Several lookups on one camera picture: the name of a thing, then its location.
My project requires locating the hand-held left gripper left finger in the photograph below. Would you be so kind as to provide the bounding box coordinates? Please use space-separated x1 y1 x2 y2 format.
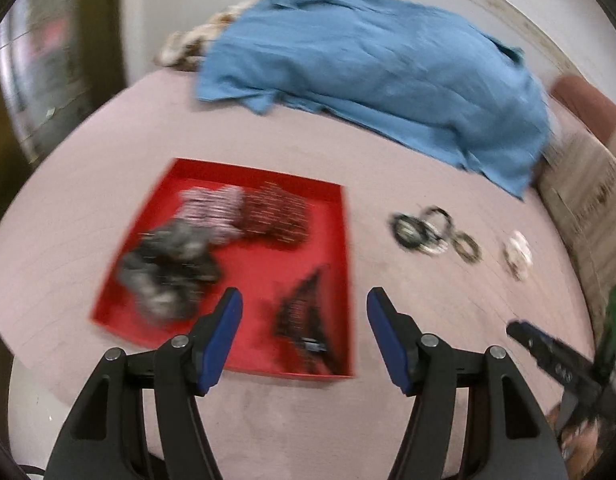
45 287 245 480

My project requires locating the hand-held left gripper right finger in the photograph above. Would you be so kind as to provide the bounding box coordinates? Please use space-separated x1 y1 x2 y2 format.
366 287 569 480

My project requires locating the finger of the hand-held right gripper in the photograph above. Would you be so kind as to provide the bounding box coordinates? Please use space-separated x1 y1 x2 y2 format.
506 320 605 413

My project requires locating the red tray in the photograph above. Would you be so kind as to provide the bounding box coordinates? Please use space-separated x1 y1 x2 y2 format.
90 157 356 378

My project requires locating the large pearl bracelet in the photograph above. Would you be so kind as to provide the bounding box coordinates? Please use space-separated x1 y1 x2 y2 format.
419 205 457 259

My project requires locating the white dotted scrunchie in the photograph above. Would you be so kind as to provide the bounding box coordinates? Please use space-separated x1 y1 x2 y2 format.
504 230 534 281

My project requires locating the black hair tie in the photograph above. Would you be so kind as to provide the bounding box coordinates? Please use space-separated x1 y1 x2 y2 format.
391 212 429 252

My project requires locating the gold beaded bracelet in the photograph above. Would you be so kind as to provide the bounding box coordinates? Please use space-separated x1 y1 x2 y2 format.
452 231 484 264

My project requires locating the black hair claw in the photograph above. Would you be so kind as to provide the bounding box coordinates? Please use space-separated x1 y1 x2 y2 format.
272 266 339 376

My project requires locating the grey sheer scrunchie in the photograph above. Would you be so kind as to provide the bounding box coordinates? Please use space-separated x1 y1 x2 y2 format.
116 220 223 328

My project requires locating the red white plaid scrunchie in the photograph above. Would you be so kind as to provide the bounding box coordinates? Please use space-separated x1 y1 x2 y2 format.
178 185 249 246

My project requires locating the dark red dotted scrunchie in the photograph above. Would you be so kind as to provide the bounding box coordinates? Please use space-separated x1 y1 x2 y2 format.
238 182 311 251

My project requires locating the striped pillow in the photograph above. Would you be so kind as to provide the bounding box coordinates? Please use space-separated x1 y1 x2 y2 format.
535 120 616 341

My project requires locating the pink quilted bed cover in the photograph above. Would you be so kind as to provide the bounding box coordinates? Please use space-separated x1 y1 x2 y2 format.
0 67 609 480

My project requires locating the reddish bolster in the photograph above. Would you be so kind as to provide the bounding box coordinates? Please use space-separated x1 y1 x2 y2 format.
550 74 616 146

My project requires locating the blue cloth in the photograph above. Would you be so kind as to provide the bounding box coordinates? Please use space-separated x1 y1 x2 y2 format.
195 0 551 201

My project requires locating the floral cloth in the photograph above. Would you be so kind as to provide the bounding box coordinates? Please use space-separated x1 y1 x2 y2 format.
155 2 253 72

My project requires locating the wooden door with stained glass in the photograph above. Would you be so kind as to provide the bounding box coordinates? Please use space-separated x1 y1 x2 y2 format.
0 0 128 171

